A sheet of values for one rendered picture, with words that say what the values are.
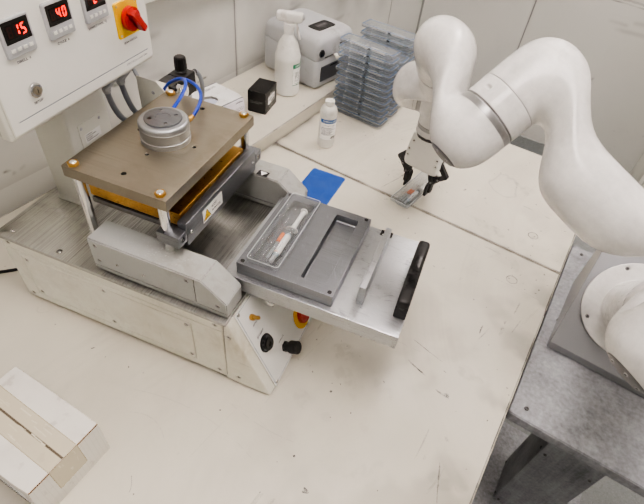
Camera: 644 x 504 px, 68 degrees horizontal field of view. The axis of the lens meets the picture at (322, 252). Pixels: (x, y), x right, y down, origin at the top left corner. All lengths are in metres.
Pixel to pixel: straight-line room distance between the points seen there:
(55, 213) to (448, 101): 0.72
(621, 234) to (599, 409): 0.47
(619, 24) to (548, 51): 2.20
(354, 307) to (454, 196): 0.71
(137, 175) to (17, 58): 0.21
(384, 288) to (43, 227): 0.62
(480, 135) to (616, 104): 2.37
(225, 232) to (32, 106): 0.36
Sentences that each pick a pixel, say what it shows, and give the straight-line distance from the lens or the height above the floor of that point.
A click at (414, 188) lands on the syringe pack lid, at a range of 1.35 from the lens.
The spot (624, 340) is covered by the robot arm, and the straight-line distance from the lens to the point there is 0.73.
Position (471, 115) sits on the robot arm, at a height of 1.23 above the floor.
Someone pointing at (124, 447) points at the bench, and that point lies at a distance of 0.91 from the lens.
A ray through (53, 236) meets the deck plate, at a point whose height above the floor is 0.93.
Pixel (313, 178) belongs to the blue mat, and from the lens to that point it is 1.35.
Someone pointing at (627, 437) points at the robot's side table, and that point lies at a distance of 1.10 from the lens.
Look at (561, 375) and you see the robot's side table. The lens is 1.10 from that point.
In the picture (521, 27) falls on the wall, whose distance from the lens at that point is 3.03.
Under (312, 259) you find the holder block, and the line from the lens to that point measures 0.80.
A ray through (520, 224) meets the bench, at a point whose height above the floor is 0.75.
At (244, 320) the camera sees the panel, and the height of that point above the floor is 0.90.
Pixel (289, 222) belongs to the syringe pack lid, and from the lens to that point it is 0.83.
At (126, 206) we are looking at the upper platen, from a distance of 0.84.
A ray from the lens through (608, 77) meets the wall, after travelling 3.03.
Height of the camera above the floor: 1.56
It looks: 45 degrees down
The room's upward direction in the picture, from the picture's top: 8 degrees clockwise
